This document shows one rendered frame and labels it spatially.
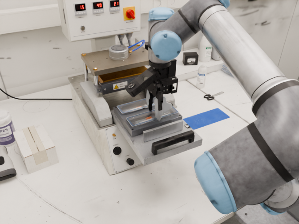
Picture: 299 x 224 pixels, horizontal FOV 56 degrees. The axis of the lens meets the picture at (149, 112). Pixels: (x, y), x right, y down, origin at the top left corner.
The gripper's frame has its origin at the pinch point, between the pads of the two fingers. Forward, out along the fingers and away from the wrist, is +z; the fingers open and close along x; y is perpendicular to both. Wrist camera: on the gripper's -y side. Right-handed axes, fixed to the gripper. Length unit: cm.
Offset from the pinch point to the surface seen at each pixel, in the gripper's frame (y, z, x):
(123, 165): -10.8, 23.7, 3.4
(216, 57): 81, 19, 63
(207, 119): 40, 26, 16
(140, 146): -9.3, 4.2, -9.5
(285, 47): 197, 44, 97
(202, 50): 72, 13, 67
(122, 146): -9.6, 16.7, 6.6
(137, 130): -7.8, 1.8, -4.0
